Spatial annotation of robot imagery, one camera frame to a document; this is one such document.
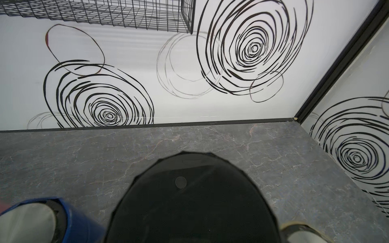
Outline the black thermos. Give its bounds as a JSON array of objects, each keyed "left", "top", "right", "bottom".
[{"left": 104, "top": 152, "right": 283, "bottom": 243}]

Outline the gold thermos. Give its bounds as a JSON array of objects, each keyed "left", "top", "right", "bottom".
[{"left": 280, "top": 222, "right": 333, "bottom": 243}]

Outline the blue thermos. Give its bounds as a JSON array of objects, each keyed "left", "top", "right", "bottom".
[{"left": 1, "top": 197, "right": 105, "bottom": 243}]

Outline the pink thermos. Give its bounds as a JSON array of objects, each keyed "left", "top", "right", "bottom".
[{"left": 0, "top": 200, "right": 12, "bottom": 214}]

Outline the black wire basket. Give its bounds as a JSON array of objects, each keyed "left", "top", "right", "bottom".
[{"left": 1, "top": 0, "right": 196, "bottom": 33}]

